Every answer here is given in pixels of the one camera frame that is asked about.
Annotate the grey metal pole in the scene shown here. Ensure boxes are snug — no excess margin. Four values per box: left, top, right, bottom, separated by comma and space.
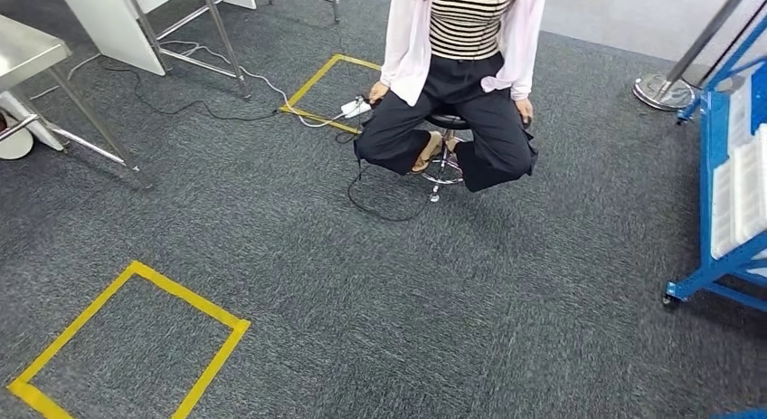
633, 0, 756, 113

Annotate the white power strip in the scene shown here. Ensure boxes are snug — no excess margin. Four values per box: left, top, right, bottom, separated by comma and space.
340, 96, 374, 119

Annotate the white partition panel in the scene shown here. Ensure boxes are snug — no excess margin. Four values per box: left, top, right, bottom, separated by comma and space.
53, 0, 258, 77

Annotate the long black floor cable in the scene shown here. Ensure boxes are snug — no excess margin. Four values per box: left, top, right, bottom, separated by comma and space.
104, 65, 283, 122

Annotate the yellow floor tape square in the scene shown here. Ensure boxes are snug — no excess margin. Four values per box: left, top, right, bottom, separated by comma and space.
279, 53, 383, 136
5, 260, 251, 419

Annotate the white floor cable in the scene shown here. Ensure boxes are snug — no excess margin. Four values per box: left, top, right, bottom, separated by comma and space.
28, 39, 364, 129

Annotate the blue plastic crate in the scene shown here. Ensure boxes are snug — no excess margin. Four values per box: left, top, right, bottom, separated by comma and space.
750, 62, 767, 136

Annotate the person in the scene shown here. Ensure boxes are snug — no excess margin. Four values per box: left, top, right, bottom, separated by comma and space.
353, 0, 549, 194

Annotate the white shoe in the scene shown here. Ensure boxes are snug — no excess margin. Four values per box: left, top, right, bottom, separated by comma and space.
0, 125, 35, 161

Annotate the looped black floor cable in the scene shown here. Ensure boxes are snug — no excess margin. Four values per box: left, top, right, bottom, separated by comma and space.
346, 161, 434, 224

